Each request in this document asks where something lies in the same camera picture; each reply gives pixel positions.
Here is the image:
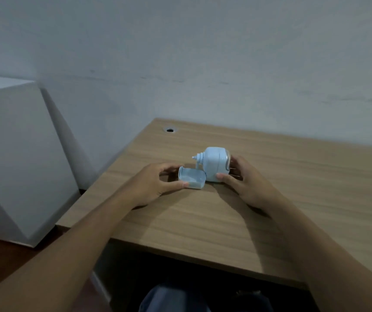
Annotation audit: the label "person's left hand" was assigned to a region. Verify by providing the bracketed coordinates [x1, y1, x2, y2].
[121, 162, 190, 208]

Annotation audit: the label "person's right hand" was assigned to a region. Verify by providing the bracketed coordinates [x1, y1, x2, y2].
[216, 155, 285, 212]

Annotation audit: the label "white pump dispenser body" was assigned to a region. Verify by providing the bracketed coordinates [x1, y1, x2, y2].
[192, 147, 231, 183]

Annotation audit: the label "clear plastic cup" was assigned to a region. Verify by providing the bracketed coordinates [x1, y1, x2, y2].
[178, 166, 206, 189]

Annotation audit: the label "person's left forearm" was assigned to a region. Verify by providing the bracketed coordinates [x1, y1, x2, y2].
[0, 190, 138, 312]

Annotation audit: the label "person's right forearm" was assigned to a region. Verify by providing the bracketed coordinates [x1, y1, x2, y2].
[264, 195, 372, 312]

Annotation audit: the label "person's blue trousers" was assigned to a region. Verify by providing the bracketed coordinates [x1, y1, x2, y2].
[139, 283, 274, 312]

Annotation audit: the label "white cabinet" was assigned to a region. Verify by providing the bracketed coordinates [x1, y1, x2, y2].
[0, 75, 82, 248]

